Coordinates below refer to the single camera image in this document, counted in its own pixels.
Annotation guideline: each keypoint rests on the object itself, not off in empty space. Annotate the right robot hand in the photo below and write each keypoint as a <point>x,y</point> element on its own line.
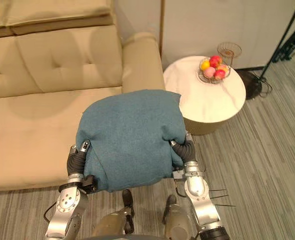
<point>186,152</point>

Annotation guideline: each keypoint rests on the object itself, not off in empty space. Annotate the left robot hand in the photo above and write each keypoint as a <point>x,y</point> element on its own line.
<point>75,160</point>

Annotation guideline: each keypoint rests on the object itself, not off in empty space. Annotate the teal blue cushion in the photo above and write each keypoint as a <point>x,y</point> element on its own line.
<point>130,140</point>

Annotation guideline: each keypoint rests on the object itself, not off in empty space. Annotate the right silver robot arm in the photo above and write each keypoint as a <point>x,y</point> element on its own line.
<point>200,192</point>

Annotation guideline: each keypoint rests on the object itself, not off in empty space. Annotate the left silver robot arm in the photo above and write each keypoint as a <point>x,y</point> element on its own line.
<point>68,202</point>

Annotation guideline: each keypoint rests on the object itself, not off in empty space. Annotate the round white marble side table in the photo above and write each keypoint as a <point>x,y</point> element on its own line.
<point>207,100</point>

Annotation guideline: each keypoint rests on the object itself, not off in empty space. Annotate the robot right leg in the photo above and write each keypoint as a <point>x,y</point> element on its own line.
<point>173,220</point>

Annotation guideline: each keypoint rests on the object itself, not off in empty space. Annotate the robot leg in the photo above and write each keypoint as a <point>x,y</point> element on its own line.
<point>117,220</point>
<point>173,220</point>

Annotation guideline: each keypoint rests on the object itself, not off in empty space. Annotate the robot left leg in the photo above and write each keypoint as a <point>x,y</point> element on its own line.
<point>117,220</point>

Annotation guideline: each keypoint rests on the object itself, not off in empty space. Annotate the beige leather sofa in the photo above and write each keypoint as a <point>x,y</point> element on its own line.
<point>62,87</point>

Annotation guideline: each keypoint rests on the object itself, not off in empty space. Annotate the pink peach fruit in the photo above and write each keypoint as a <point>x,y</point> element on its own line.
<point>209,72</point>

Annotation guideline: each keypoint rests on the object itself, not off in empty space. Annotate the red and yellow apple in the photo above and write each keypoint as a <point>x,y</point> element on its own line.
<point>220,74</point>

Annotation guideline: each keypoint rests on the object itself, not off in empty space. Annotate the yellow fruit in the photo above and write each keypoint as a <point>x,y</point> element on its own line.
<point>205,65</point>

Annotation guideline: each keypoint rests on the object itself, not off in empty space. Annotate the orange pink fruit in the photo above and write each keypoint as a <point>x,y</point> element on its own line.
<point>223,67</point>

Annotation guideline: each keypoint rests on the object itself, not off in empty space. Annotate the black tripod stand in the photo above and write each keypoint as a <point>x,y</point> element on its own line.
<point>287,37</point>

